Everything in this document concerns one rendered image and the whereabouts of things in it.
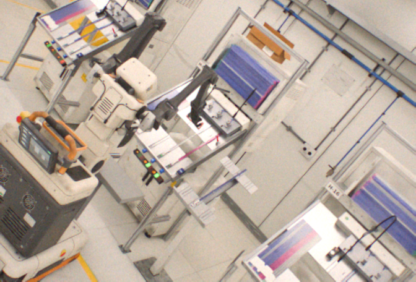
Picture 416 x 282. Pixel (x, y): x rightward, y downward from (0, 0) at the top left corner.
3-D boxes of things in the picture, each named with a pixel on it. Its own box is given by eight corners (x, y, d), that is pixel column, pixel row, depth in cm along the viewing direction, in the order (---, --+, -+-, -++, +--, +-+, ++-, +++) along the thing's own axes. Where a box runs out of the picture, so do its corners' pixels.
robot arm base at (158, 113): (143, 109, 251) (158, 122, 248) (154, 101, 255) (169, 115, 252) (142, 117, 257) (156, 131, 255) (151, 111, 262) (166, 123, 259)
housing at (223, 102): (240, 136, 351) (242, 125, 339) (202, 98, 373) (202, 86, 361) (248, 131, 354) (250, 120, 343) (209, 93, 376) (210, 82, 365)
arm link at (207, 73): (208, 58, 269) (220, 68, 267) (207, 67, 282) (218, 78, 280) (154, 107, 258) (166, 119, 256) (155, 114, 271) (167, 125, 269)
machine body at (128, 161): (147, 241, 365) (189, 187, 347) (102, 182, 396) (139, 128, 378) (191, 231, 420) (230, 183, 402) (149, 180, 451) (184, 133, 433)
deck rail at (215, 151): (172, 182, 322) (172, 178, 317) (171, 180, 323) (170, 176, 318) (246, 135, 351) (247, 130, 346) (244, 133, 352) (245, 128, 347)
